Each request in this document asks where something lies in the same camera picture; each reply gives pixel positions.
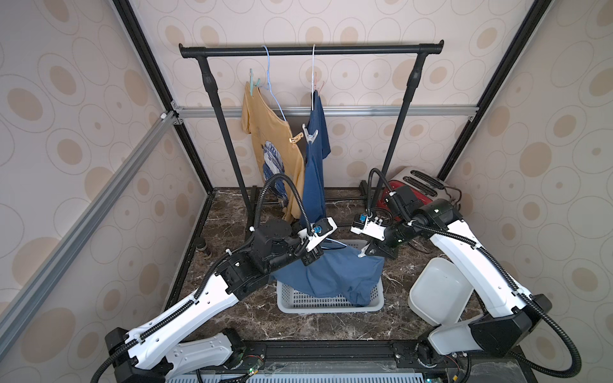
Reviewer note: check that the white wire hanger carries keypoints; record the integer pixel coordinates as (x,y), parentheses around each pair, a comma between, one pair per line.
(313,77)

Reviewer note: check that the mustard yellow t-shirt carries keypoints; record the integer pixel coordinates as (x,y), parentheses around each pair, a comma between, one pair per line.
(270,134)

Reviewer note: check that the navy blue t-shirt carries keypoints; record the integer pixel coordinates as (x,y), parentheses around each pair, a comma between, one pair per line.
(313,189)

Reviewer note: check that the red polka dot toaster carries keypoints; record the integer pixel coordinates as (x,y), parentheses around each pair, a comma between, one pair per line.
(426,188)

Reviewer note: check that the white plastic basket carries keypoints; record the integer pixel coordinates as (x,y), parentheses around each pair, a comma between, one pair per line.
(291,301)

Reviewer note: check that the light blue t-shirt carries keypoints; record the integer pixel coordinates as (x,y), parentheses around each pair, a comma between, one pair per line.
(338,272)

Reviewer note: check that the grey plastic clothespin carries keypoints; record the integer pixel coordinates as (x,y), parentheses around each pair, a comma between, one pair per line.
(309,136)

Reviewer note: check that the pink plastic clothespin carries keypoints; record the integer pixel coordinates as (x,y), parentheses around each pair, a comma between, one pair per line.
(317,86)

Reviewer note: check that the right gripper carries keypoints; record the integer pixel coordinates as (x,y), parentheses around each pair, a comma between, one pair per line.
(381,246)

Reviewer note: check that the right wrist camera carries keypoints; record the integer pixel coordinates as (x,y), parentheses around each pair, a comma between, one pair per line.
(368,225)

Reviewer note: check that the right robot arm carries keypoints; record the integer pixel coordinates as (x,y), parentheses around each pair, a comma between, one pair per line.
(472,302)

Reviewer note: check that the teal plastic clothespin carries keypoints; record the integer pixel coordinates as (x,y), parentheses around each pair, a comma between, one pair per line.
(253,83)

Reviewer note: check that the light blue plastic hanger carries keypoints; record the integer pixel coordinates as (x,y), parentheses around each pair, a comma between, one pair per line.
(332,244)

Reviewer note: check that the yellow plastic clothespin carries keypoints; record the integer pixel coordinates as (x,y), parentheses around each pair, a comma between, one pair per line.
(297,138)

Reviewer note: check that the white plastic bin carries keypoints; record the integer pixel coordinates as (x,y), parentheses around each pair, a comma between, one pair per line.
(440,294)

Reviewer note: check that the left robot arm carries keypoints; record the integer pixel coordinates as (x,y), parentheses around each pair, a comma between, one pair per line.
(156,351)

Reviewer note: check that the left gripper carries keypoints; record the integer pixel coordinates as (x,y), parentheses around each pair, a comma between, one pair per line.
(311,255)

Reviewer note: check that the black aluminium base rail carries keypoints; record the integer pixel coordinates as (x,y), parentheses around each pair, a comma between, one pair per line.
(359,361)

